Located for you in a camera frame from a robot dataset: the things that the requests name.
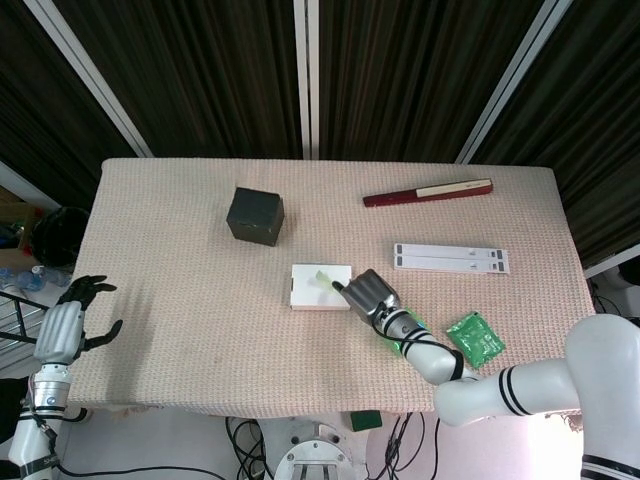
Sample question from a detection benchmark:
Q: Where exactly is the bright green cube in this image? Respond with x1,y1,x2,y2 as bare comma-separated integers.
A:
385,306,432,361

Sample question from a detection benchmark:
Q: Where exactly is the dark pleated curtain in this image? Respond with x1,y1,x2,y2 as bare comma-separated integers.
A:
52,0,304,160
472,0,640,270
318,0,547,164
0,0,140,207

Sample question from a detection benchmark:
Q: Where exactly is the black metal rack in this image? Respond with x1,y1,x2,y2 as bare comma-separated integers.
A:
0,289,54,347

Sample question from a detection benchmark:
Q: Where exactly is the green foil packet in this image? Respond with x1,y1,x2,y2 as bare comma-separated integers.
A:
444,309,506,371

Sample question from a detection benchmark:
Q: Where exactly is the dark green sponge block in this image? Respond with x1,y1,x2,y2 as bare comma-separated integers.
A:
349,409,384,432

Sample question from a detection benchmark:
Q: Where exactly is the flat white cardboard box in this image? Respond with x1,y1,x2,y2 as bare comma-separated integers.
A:
288,263,354,314

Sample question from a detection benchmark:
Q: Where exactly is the brown cardboard box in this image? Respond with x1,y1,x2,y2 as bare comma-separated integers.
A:
0,187,45,271

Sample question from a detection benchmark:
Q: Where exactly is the black cable bundle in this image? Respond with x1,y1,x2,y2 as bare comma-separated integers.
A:
380,412,441,480
224,417,275,480

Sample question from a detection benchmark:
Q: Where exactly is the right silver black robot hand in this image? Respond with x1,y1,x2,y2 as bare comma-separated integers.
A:
332,268,401,326

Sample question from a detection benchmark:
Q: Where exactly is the beige woven tablecloth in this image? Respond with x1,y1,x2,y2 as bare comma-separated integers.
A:
64,157,601,419

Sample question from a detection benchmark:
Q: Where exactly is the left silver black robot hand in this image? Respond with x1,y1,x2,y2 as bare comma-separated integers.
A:
33,274,124,362

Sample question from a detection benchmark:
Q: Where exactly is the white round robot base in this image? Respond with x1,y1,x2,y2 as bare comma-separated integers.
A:
259,412,371,480

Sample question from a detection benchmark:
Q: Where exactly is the black cube box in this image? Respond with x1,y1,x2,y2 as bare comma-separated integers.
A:
225,186,285,247

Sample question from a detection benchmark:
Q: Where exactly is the clear plastic water bottle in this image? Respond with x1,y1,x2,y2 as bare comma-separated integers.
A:
0,267,31,297
28,264,72,290

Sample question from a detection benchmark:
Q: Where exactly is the black bag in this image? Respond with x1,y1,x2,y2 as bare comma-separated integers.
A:
32,207,91,269

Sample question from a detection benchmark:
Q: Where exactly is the white frame post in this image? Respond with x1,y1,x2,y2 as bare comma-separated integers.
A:
453,0,575,165
292,0,321,161
22,0,154,157

